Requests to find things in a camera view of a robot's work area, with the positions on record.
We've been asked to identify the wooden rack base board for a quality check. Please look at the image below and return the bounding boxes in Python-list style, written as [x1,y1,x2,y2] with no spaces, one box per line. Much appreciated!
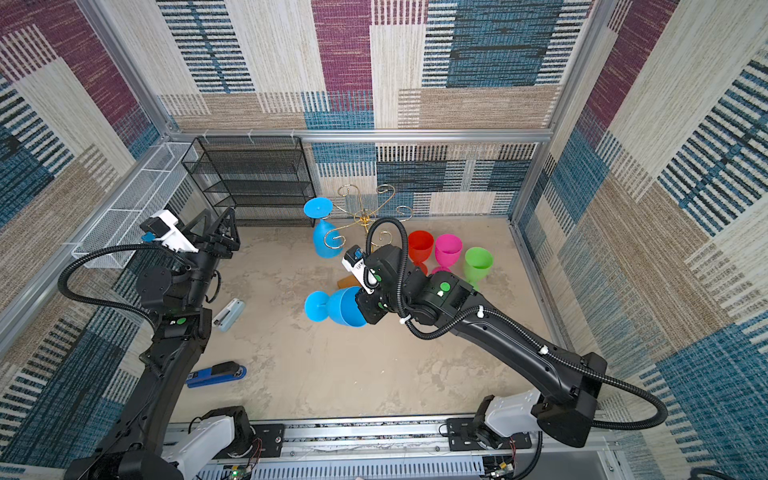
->
[337,274,360,289]

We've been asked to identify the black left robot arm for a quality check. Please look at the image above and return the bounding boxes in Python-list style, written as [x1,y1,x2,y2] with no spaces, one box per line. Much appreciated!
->
[57,207,256,479]

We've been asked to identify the blue wine glass front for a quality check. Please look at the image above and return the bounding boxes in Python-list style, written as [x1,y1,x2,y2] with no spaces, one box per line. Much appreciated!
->
[304,287,367,328]

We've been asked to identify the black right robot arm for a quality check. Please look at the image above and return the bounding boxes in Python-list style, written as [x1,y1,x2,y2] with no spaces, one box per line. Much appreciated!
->
[342,245,607,449]

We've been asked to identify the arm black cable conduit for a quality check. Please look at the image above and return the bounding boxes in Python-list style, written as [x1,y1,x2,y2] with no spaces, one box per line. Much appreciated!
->
[57,242,199,331]
[364,217,669,431]

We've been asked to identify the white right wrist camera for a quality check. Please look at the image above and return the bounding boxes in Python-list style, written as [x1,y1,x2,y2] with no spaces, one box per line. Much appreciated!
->
[342,245,380,295]

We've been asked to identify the blue black stapler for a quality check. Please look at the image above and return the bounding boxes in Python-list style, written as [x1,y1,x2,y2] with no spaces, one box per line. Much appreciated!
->
[185,361,247,388]

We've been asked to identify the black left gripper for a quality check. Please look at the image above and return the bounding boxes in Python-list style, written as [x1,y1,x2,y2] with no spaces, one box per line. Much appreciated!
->
[177,211,239,313]

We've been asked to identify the green wine glass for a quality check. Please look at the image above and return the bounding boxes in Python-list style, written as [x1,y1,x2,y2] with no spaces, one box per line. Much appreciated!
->
[463,247,494,288]

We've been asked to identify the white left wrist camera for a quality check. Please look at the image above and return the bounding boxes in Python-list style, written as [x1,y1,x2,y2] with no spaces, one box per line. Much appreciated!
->
[139,210,199,253]

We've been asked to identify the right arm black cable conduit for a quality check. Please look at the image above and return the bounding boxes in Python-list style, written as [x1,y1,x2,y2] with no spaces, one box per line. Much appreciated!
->
[364,217,669,431]

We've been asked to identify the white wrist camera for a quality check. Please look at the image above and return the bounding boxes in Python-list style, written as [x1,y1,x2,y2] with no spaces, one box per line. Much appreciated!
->
[139,210,199,253]
[342,245,380,295]

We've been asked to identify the black mesh wall shelf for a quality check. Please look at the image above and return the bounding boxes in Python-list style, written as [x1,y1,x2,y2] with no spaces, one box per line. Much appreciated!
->
[181,136,316,227]

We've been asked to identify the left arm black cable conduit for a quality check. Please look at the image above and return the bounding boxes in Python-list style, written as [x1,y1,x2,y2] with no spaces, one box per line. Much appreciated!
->
[57,242,199,331]

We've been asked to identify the gold wire glass rack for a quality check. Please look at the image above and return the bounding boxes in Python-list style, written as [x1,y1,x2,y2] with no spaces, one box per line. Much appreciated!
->
[321,183,414,251]

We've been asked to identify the white mesh wall basket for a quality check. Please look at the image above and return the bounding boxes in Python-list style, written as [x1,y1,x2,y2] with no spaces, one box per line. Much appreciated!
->
[71,142,194,258]

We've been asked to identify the blue wine glass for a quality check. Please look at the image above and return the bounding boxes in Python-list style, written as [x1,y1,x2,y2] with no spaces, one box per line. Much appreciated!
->
[303,197,344,259]
[304,287,367,328]

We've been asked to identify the red wine glass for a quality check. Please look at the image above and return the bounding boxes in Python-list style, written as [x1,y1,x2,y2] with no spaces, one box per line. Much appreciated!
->
[408,230,434,275]

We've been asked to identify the magenta wine glass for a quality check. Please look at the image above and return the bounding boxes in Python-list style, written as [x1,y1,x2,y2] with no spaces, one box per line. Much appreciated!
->
[432,234,463,274]

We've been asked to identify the light blue stapler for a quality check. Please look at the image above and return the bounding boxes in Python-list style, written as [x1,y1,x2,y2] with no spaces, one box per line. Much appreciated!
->
[213,298,245,332]

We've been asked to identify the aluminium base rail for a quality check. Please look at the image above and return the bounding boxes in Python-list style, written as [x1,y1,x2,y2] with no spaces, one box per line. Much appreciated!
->
[180,414,633,479]

